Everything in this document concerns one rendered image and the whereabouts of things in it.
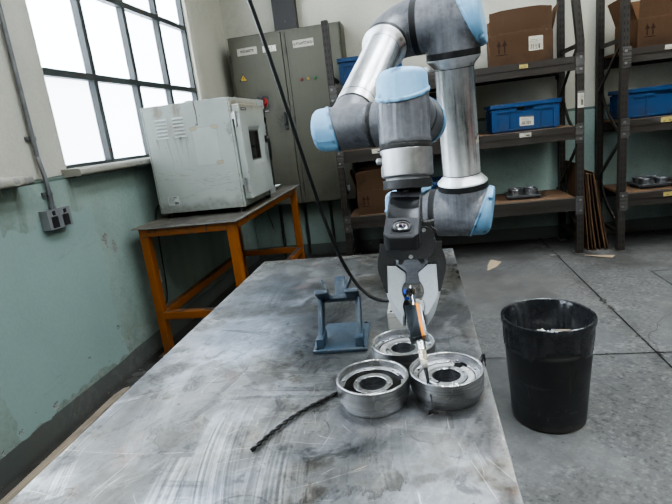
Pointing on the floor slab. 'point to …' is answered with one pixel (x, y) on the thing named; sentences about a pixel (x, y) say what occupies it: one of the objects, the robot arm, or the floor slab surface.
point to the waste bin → (549, 362)
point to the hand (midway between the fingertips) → (414, 317)
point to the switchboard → (308, 58)
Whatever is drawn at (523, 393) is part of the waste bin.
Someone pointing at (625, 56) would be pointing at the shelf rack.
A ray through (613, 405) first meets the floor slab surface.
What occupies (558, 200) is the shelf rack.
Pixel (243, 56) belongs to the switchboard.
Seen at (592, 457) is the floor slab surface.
